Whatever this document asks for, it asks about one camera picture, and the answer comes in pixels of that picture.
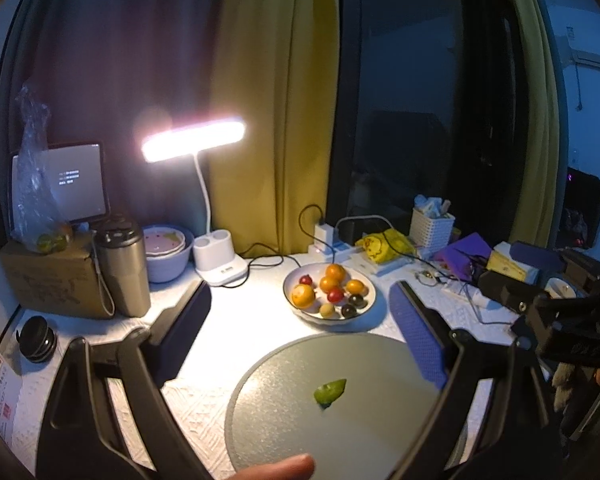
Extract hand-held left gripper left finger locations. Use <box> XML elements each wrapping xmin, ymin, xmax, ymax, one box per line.
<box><xmin>35</xmin><ymin>280</ymin><xmax>213</xmax><ymax>480</ymax></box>

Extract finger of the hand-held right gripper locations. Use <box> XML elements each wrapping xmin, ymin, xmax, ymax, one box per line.
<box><xmin>477</xmin><ymin>269</ymin><xmax>543</xmax><ymax>317</ymax></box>
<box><xmin>509</xmin><ymin>241</ymin><xmax>567</xmax><ymax>272</ymax></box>

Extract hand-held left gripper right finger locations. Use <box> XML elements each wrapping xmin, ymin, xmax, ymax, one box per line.
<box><xmin>389</xmin><ymin>280</ymin><xmax>566</xmax><ymax>480</ymax></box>

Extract white round plate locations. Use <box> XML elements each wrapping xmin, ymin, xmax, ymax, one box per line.
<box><xmin>282</xmin><ymin>262</ymin><xmax>379</xmax><ymax>325</ymax></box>

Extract grey round plate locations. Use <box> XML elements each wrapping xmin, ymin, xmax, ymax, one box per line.
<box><xmin>225</xmin><ymin>334</ymin><xmax>468</xmax><ymax>480</ymax></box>

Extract person's left hand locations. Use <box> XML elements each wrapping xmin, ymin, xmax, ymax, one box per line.
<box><xmin>232</xmin><ymin>454</ymin><xmax>316</xmax><ymax>480</ymax></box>

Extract yellow tissue box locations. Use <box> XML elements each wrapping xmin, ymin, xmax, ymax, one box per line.
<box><xmin>486</xmin><ymin>241</ymin><xmax>540</xmax><ymax>282</ymax></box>

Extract small white cup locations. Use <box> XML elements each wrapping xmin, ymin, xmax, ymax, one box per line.
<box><xmin>545</xmin><ymin>277</ymin><xmax>579</xmax><ymax>300</ymax></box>

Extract purple box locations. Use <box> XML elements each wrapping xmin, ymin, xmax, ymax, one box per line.
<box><xmin>434</xmin><ymin>232</ymin><xmax>493</xmax><ymax>281</ymax></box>

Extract stacked lavender bowls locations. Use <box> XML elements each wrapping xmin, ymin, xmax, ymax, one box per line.
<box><xmin>142</xmin><ymin>225</ymin><xmax>196</xmax><ymax>284</ymax></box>

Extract black monitor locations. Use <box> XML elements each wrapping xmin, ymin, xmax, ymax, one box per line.
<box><xmin>562</xmin><ymin>167</ymin><xmax>600</xmax><ymax>249</ymax></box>

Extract white desk lamp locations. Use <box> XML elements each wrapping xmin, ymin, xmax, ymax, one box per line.
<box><xmin>141</xmin><ymin>116</ymin><xmax>249</xmax><ymax>288</ymax></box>

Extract steel tumbler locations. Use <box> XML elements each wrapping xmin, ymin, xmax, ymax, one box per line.
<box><xmin>94</xmin><ymin>215</ymin><xmax>152</xmax><ymax>318</ymax></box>

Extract white perforated basket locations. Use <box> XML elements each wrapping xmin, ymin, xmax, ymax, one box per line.
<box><xmin>410</xmin><ymin>207</ymin><xmax>456</xmax><ymax>247</ymax></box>

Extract yellow plush toy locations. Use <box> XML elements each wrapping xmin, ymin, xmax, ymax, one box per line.
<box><xmin>356</xmin><ymin>229</ymin><xmax>416</xmax><ymax>263</ymax></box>

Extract pink dotted plate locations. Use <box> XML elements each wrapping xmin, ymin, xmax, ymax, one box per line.
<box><xmin>144</xmin><ymin>226</ymin><xmax>187</xmax><ymax>256</ymax></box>

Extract green leaf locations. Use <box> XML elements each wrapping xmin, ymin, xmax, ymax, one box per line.
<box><xmin>313</xmin><ymin>378</ymin><xmax>348</xmax><ymax>409</ymax></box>

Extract packets in basket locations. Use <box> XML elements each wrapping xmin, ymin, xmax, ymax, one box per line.
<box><xmin>414</xmin><ymin>195</ymin><xmax>453</xmax><ymax>218</ymax></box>

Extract white power strip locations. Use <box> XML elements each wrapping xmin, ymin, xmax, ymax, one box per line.
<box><xmin>307</xmin><ymin>241</ymin><xmax>366</xmax><ymax>262</ymax></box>

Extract black power adapter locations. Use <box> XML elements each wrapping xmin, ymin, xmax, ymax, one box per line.
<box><xmin>339</xmin><ymin>217</ymin><xmax>371</xmax><ymax>245</ymax></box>

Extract black round lid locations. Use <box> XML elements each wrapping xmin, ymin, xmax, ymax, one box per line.
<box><xmin>19</xmin><ymin>315</ymin><xmax>58</xmax><ymax>363</ymax></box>

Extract cardboard box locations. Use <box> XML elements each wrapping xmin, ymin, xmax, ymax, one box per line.
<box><xmin>0</xmin><ymin>232</ymin><xmax>116</xmax><ymax>320</ymax></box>

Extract yellow green curtain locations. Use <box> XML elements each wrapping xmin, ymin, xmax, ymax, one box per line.
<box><xmin>495</xmin><ymin>0</ymin><xmax>572</xmax><ymax>251</ymax></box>

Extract dark tablet screen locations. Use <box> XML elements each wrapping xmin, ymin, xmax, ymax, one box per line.
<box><xmin>11</xmin><ymin>141</ymin><xmax>112</xmax><ymax>226</ymax></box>

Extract clear plastic bag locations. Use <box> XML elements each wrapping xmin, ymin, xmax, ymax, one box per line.
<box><xmin>11</xmin><ymin>82</ymin><xmax>76</xmax><ymax>256</ymax></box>

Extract black lamp cable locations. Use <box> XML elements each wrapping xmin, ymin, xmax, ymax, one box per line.
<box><xmin>240</xmin><ymin>242</ymin><xmax>302</xmax><ymax>270</ymax></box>

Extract white cable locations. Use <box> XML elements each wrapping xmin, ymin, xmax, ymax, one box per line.
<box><xmin>336</xmin><ymin>214</ymin><xmax>397</xmax><ymax>235</ymax></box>

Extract black charger cable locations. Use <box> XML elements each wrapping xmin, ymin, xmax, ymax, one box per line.
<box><xmin>298</xmin><ymin>204</ymin><xmax>327</xmax><ymax>257</ymax></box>

